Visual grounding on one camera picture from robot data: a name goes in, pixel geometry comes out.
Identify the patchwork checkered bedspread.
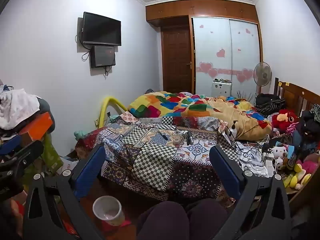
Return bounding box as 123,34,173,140
75,112,241,202

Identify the person's left leg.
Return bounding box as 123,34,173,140
136,201,190,240

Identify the small black wall monitor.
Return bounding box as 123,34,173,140
90,45,116,68

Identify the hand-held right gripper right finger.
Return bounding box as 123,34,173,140
209,145,293,240

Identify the wooden chair with clothes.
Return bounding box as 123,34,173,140
274,77,320,117

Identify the clear pump bottle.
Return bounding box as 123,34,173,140
230,120,238,141

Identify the yellow plush toy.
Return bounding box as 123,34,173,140
285,164,313,189

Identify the white plastic bag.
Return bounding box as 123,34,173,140
59,155,78,176

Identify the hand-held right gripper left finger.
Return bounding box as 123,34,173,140
23,145,107,240

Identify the person's leg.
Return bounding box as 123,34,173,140
136,201,190,240
186,199,228,240

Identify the white spotted dog plush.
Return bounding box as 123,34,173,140
271,144,288,167

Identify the white cloth pile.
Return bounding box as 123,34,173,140
0,85,42,130

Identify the wooden wardrobe with sliding doors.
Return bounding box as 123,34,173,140
146,0,263,98

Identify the yellow foam tube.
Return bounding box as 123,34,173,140
99,96,128,129

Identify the red plush toy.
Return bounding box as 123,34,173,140
272,109,299,131

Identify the brown wooden door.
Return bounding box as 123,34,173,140
161,27,193,94

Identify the person's right leg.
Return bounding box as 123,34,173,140
186,199,228,240

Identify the white plastic bucket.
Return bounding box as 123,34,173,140
92,196,125,227

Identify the black wall television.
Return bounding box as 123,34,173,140
82,12,122,47

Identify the black striped clothing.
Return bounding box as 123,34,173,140
255,94,286,116

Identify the white standing fan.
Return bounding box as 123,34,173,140
253,62,272,103

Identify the group of pink heart stickers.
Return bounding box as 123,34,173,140
196,24,254,83

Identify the orange box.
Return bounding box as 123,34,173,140
19,112,54,141

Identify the white boxy appliance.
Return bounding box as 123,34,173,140
212,79,232,97

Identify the green patterned bag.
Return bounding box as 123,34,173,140
41,133,64,176

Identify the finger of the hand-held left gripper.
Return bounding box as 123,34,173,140
0,140,44,174
0,134,22,156

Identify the colourful patch quilt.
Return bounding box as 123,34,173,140
127,91,272,140

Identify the dark grey garment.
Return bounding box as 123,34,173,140
37,97,53,121

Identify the tangled black cable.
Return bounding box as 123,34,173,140
224,122,272,166

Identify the dark clothing pile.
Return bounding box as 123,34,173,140
292,105,320,153

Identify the black television cable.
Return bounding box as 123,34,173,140
74,34,91,62

